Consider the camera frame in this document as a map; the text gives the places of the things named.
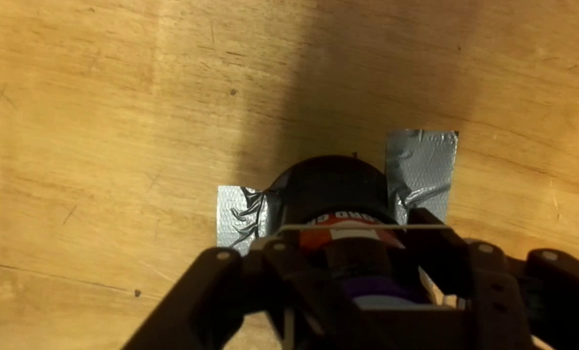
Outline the dark glass jar red label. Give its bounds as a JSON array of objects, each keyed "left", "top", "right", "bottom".
[{"left": 266, "top": 153, "right": 433, "bottom": 313}]

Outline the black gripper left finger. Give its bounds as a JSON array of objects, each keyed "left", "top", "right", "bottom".
[{"left": 122, "top": 235, "right": 358, "bottom": 350}]

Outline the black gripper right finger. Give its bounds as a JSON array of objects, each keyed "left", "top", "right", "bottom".
[{"left": 398, "top": 208, "right": 579, "bottom": 350}]

